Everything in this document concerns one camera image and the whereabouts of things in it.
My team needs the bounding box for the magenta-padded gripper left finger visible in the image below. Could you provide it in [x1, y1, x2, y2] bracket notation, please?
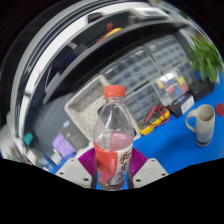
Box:
[54, 147, 99, 189]

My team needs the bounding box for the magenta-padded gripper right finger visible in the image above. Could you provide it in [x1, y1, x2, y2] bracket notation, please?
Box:
[127, 147, 169, 189]

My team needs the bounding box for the clear red-capped drink bottle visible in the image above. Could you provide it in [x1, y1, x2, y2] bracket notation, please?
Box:
[92, 84, 135, 192]

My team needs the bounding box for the purple plastic bag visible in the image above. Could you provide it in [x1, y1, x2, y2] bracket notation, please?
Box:
[51, 132, 78, 159]

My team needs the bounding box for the dark grey flat carton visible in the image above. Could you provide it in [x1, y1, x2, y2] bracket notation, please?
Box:
[58, 118, 90, 151]

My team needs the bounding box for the yellow multimeter with leads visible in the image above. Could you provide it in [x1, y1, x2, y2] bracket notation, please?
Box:
[137, 104, 172, 136]

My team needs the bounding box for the white dotted storage tray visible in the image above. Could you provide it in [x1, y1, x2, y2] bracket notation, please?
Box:
[64, 74, 141, 143]

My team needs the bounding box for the grey parts drawer cabinet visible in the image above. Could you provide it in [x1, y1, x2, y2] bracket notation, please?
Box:
[124, 83, 164, 118]
[143, 33, 188, 73]
[101, 46, 161, 93]
[176, 61, 198, 83]

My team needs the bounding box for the black box with white label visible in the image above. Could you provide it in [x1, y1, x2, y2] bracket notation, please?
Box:
[167, 93, 196, 119]

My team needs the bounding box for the beige and grey mug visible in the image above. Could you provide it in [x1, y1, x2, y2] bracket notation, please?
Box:
[185, 103, 216, 147]

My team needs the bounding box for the clear organizer with coloured parts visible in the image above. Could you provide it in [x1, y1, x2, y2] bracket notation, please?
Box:
[153, 69, 191, 106]

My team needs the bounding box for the flat round red coaster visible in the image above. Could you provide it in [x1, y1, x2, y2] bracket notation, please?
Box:
[215, 102, 224, 117]

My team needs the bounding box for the plain black box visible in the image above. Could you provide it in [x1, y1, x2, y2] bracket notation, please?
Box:
[189, 79, 216, 102]

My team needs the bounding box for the green potted plant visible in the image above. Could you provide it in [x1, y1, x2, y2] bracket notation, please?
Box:
[186, 34, 224, 84]

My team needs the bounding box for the dark wall shelf unit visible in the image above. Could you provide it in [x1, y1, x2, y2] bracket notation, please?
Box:
[6, 3, 194, 134]

